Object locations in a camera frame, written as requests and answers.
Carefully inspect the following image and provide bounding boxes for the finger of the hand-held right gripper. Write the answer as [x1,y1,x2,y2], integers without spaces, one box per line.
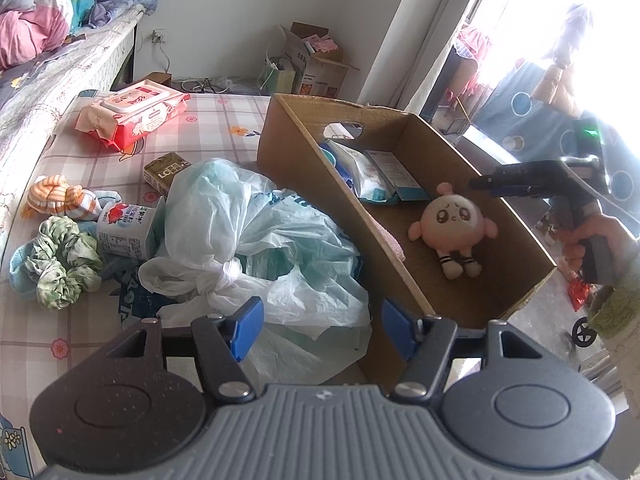
[469,160,568,197]

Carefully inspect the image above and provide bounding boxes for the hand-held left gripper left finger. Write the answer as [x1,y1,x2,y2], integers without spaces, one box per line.
[122,296,265,406]

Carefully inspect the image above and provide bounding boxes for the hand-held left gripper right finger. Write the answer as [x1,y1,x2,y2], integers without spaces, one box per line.
[381,298,538,404]

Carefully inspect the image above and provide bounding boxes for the long cardboard box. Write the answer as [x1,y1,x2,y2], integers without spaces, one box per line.
[256,93,557,396]

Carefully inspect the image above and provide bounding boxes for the pink plush toy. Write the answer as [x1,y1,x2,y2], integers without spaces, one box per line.
[407,182,499,280]

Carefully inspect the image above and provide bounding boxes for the pink knitted cloth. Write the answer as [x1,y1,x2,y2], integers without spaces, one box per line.
[374,219,407,262]

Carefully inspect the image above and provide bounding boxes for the white teal plastic bag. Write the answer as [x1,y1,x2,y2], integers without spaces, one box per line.
[139,158,372,363]

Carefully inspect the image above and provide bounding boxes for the white blue tissue packet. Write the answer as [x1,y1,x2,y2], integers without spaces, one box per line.
[327,140,401,204]

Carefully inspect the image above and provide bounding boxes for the gold drink carton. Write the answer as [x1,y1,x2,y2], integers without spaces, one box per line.
[143,152,194,196]

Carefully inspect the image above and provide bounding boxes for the green tie-dye scrunchie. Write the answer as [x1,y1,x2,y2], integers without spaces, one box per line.
[26,217,104,311]

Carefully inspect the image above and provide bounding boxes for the light blue sock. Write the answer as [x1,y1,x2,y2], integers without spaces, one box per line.
[9,242,49,304]

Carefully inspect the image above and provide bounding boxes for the orange striped sock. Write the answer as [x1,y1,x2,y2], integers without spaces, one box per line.
[27,175,99,222]

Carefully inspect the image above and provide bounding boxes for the person's right forearm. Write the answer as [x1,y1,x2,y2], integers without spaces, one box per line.
[587,260,640,396]

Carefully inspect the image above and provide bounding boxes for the person's right hand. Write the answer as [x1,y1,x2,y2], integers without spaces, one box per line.
[557,212,640,287]

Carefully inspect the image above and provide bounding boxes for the grey cabinet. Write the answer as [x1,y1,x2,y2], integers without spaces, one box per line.
[457,125,551,167]

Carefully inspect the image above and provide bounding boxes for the blue dotted hanging cloth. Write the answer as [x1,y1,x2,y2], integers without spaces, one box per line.
[472,60,640,202]

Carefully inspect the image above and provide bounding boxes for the beige hanging coat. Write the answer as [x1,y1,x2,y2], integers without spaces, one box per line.
[532,4,597,107]

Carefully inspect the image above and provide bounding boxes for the blue printed plastic bag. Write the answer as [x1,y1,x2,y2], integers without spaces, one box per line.
[116,265,176,331]

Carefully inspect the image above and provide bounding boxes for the blue white carton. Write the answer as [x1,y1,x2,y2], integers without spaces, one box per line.
[364,149,430,202]

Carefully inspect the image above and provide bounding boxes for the red floor wrapper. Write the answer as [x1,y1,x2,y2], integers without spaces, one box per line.
[567,280,594,311]

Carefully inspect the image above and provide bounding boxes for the pink hanging clothes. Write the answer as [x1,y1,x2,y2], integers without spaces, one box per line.
[454,25,494,102]

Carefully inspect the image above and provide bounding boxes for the black stroller wheel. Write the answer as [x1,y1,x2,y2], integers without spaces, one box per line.
[572,317,602,349]

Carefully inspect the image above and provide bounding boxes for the sheer white curtain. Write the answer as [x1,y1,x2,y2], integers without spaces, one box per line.
[417,0,506,117]

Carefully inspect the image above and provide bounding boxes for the blue round packet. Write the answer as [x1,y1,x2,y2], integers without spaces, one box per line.
[320,142,347,172]

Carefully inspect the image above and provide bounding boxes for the checked floral mat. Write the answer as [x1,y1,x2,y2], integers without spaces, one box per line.
[0,91,273,466]

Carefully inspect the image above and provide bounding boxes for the open cardboard box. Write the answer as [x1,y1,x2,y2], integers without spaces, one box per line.
[277,22,361,99]

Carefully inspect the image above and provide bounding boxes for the red wet wipes pack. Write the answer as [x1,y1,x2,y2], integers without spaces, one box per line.
[75,79,191,152]

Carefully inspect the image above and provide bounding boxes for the white green paper bag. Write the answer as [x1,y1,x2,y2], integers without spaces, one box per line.
[257,57,297,96]

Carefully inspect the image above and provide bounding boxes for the white quilted mattress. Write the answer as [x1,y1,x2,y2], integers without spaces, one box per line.
[0,7,162,196]

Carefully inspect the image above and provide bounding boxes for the dark grey floral bedsheet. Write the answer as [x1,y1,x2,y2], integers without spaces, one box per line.
[0,57,58,108]

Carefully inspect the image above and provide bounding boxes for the blue purple crumpled cloth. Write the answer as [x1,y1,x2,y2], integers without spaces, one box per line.
[90,0,162,30]

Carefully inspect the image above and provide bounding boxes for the teal pillow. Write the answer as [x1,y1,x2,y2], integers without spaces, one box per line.
[65,0,97,32]

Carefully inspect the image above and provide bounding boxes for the pink grey floral quilt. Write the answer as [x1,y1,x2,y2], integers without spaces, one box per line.
[0,0,98,72]

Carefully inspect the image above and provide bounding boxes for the white floor cables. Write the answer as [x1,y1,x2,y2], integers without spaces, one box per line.
[165,76,237,94]

